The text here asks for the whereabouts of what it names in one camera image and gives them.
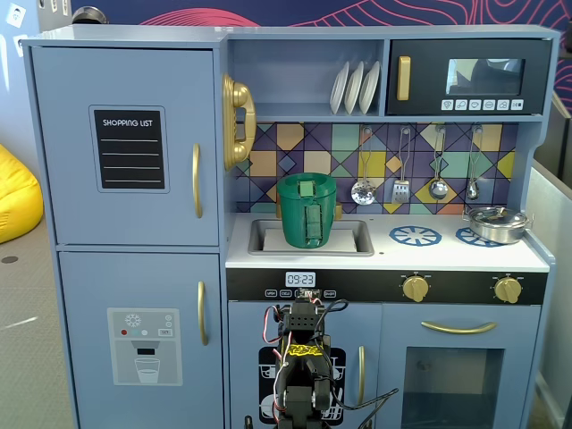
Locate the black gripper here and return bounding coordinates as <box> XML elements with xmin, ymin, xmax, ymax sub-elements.
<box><xmin>279</xmin><ymin>288</ymin><xmax>331</xmax><ymax>346</ymax></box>

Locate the blue cabinet door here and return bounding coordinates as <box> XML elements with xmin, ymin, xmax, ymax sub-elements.
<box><xmin>228</xmin><ymin>300</ymin><xmax>383</xmax><ymax>429</ymax></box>

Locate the blue oven door with window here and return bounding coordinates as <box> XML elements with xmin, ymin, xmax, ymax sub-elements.
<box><xmin>381</xmin><ymin>303</ymin><xmax>543</xmax><ymax>429</ymax></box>

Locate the blue fridge door with dispenser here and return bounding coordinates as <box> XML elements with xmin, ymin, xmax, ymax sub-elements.
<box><xmin>57</xmin><ymin>250</ymin><xmax>224</xmax><ymax>429</ymax></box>

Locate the black microwave door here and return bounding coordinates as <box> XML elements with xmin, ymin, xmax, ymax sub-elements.
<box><xmin>385</xmin><ymin>38</ymin><xmax>553</xmax><ymax>117</ymax></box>

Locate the blue fridge door with chalkboard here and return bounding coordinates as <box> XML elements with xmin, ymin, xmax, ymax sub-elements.
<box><xmin>29</xmin><ymin>46</ymin><xmax>221</xmax><ymax>248</ymax></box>

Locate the yellow tape band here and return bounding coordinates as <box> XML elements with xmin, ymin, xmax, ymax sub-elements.
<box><xmin>285</xmin><ymin>342</ymin><xmax>324</xmax><ymax>358</ymax></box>

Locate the digital clock display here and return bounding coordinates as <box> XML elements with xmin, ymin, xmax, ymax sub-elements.
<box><xmin>285</xmin><ymin>271</ymin><xmax>316</xmax><ymax>288</ymax></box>

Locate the blue toy kitchen body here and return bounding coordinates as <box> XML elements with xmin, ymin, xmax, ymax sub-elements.
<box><xmin>20</xmin><ymin>24</ymin><xmax>560</xmax><ymax>429</ymax></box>

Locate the black white dishwasher sticker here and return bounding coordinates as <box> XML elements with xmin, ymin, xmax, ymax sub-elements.
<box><xmin>257</xmin><ymin>345</ymin><xmax>347</xmax><ymax>425</ymax></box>

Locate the grey toy sink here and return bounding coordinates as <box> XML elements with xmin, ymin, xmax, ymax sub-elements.
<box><xmin>248</xmin><ymin>218</ymin><xmax>375</xmax><ymax>257</ymax></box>

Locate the green plastic container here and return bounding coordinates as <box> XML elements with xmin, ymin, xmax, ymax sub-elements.
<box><xmin>276</xmin><ymin>172</ymin><xmax>337</xmax><ymax>248</ymax></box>

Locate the gold stove knob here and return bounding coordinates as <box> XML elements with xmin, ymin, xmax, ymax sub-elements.
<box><xmin>401</xmin><ymin>274</ymin><xmax>432</xmax><ymax>304</ymax></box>
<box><xmin>493</xmin><ymin>275</ymin><xmax>523</xmax><ymax>305</ymax></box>

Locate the metal skimmer spoon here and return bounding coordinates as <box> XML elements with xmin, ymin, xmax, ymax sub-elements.
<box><xmin>350</xmin><ymin>127</ymin><xmax>377</xmax><ymax>206</ymax></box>

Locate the metal slotted spatula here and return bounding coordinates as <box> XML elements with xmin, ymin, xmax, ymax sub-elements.
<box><xmin>391</xmin><ymin>127</ymin><xmax>411</xmax><ymax>205</ymax></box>

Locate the grey ice dispenser sticker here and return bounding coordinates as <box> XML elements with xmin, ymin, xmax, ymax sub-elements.
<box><xmin>106</xmin><ymin>307</ymin><xmax>184</xmax><ymax>387</ymax></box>

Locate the metal ladle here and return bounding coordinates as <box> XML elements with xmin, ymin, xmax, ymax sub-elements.
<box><xmin>428</xmin><ymin>125</ymin><xmax>450</xmax><ymax>201</ymax></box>

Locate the gold toy telephone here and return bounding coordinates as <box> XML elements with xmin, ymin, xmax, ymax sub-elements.
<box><xmin>222</xmin><ymin>73</ymin><xmax>257</xmax><ymax>172</ymax></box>

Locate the steel pot with lid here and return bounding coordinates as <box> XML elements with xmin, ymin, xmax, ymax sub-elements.
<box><xmin>462</xmin><ymin>206</ymin><xmax>535</xmax><ymax>246</ymax></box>

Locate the white toy plate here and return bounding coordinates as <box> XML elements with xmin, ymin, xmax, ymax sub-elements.
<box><xmin>358</xmin><ymin>60</ymin><xmax>382</xmax><ymax>115</ymax></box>
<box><xmin>329</xmin><ymin>61</ymin><xmax>350</xmax><ymax>115</ymax></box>
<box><xmin>343</xmin><ymin>61</ymin><xmax>366</xmax><ymax>115</ymax></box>

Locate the black shopping list chalkboard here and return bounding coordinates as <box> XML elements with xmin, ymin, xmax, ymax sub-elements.
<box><xmin>93</xmin><ymin>109</ymin><xmax>166</xmax><ymax>190</ymax></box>

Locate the yellow beanbag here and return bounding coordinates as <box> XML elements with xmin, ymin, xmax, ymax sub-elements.
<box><xmin>0</xmin><ymin>143</ymin><xmax>45</xmax><ymax>245</ymax></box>

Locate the dark round object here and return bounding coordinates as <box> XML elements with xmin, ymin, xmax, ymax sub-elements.
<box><xmin>71</xmin><ymin>5</ymin><xmax>109</xmax><ymax>25</ymax></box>

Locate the gold cabinet door handle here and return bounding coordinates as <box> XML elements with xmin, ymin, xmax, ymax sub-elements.
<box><xmin>357</xmin><ymin>345</ymin><xmax>366</xmax><ymax>406</ymax></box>

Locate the short gold fridge handle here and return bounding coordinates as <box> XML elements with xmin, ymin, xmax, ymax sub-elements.
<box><xmin>198</xmin><ymin>281</ymin><xmax>210</xmax><ymax>347</ymax></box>

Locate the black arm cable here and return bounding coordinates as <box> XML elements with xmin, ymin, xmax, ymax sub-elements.
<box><xmin>328</xmin><ymin>387</ymin><xmax>400</xmax><ymax>429</ymax></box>

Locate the gold oven handle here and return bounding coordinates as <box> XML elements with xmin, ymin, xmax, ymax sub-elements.
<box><xmin>420</xmin><ymin>320</ymin><xmax>498</xmax><ymax>335</ymax></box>

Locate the long gold fridge handle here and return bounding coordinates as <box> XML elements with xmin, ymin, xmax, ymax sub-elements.
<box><xmin>191</xmin><ymin>142</ymin><xmax>204</xmax><ymax>220</ymax></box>

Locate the gold microwave handle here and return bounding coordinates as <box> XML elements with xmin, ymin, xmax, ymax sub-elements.
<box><xmin>397</xmin><ymin>55</ymin><xmax>412</xmax><ymax>102</ymax></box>

